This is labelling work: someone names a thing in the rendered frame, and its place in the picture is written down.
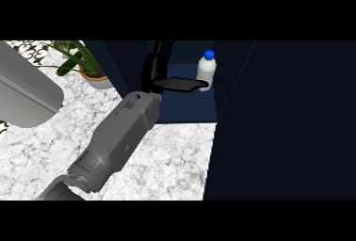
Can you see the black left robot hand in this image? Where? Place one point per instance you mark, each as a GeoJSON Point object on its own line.
{"type": "Point", "coordinates": [156, 82]}

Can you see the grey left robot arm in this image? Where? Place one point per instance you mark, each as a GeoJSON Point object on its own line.
{"type": "Point", "coordinates": [123, 131]}

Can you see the dark navy cabinet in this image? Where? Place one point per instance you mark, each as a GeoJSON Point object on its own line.
{"type": "Point", "coordinates": [188, 105]}

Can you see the dark navy cabinet door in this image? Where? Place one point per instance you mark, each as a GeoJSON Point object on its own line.
{"type": "Point", "coordinates": [287, 125]}

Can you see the white bottle with blue cap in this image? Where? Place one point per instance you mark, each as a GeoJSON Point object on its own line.
{"type": "Point", "coordinates": [206, 68]}

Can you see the green plant in terracotta pot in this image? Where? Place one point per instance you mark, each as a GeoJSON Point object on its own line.
{"type": "Point", "coordinates": [91, 70]}

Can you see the grey rounded appliance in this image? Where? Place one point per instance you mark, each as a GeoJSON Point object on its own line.
{"type": "Point", "coordinates": [23, 91]}

